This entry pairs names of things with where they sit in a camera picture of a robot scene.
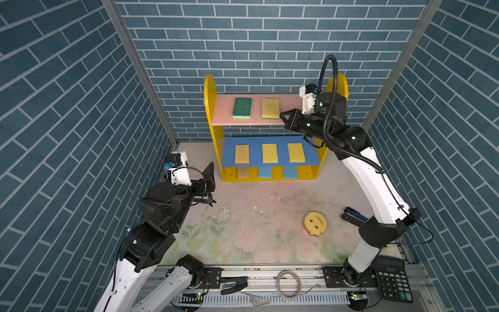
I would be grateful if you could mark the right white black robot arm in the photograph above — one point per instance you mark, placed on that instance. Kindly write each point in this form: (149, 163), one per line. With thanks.
(391, 214)

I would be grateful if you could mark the green handled cutting pliers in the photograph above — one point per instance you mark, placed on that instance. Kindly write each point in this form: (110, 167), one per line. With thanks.
(209, 200)

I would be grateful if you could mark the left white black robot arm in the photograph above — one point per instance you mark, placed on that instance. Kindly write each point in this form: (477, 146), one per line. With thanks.
(164, 209)

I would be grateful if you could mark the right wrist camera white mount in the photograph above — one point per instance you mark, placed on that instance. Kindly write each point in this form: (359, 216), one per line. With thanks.
(308, 94)

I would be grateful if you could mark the blue sponge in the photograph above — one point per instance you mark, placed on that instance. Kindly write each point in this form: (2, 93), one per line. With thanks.
(290, 172)
(265, 172)

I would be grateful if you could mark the pale yellow orange-backed sponge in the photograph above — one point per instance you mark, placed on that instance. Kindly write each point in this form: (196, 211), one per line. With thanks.
(243, 173)

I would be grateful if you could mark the yellow smiley face sponge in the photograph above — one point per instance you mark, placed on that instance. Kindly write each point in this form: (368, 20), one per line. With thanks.
(315, 223)

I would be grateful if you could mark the bright yellow sponge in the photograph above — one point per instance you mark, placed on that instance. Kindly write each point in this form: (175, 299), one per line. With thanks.
(296, 153)
(270, 153)

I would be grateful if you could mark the aluminium front rail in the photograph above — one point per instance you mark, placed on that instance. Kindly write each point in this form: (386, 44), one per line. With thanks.
(292, 288)

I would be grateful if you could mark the yellow shelf with coloured boards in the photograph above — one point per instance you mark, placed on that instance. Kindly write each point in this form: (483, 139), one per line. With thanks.
(228, 132)

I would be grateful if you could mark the black desk calculator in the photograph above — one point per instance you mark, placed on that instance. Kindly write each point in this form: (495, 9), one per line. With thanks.
(392, 279)

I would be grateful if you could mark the green scouring pad sponge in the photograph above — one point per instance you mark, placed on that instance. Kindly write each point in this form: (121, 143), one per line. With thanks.
(242, 108)

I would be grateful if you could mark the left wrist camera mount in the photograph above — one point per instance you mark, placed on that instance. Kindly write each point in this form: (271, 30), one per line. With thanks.
(176, 169)

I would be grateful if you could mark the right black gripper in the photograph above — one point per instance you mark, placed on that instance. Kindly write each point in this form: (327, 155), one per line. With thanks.
(294, 123)

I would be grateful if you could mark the black stapler on rail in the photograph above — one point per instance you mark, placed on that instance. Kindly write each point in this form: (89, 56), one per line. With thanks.
(233, 284)

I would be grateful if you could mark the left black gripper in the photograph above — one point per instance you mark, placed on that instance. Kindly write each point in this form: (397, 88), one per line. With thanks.
(208, 182)

